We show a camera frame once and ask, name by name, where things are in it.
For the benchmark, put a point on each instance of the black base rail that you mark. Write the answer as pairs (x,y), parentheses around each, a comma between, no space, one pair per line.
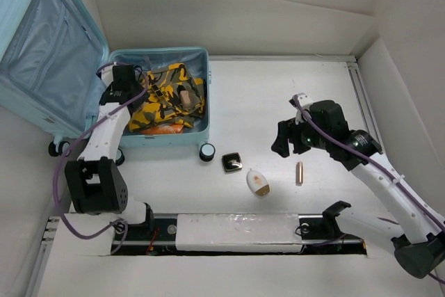
(235,234)

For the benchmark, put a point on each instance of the black square compact case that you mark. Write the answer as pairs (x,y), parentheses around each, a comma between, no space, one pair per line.
(232,162)

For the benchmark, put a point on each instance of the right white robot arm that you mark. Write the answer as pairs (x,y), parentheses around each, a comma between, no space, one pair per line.
(415,235)

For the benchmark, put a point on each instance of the white oval sunscreen bottle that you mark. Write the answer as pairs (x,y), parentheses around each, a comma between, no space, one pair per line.
(257,184)

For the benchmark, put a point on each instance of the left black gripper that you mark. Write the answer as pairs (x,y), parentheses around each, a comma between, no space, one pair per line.
(138,90)

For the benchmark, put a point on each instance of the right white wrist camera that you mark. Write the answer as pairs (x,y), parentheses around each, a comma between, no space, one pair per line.
(301,102)

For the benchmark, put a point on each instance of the rose gold lipstick tube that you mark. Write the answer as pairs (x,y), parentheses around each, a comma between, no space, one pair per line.
(299,173)

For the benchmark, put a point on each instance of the light blue suitcase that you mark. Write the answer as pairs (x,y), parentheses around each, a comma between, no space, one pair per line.
(51,51)

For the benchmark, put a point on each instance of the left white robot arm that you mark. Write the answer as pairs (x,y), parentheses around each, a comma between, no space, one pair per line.
(94,181)

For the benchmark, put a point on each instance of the camouflage yellow green garment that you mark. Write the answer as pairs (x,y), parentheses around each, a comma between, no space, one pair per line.
(169,109)

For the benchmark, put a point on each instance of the beige foundation bottle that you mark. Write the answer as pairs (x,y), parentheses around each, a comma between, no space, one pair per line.
(184,98)

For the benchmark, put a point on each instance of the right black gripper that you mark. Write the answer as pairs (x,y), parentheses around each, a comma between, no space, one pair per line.
(288,129)

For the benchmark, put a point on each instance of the orange tie-dye garment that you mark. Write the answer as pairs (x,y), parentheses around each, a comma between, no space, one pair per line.
(163,129)

